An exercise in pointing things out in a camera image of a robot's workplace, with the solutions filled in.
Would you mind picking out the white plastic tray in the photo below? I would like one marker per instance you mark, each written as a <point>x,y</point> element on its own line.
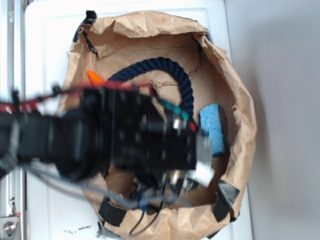
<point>56,209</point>

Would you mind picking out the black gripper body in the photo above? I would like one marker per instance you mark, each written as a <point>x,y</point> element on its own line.
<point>144,142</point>

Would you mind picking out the brown paper bag bin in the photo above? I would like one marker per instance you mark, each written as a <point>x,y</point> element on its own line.
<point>109,44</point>

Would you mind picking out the aluminium frame rail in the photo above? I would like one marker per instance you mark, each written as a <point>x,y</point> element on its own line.
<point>12,185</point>

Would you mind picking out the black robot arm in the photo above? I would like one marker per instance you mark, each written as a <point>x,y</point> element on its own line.
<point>109,127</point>

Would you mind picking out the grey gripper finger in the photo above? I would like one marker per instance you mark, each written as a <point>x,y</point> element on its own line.
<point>203,173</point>

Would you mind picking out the orange toy carrot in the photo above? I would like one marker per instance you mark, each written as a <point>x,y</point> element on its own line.
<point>95,79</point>

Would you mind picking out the blue sponge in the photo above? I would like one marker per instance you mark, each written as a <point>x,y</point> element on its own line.
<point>211,124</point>

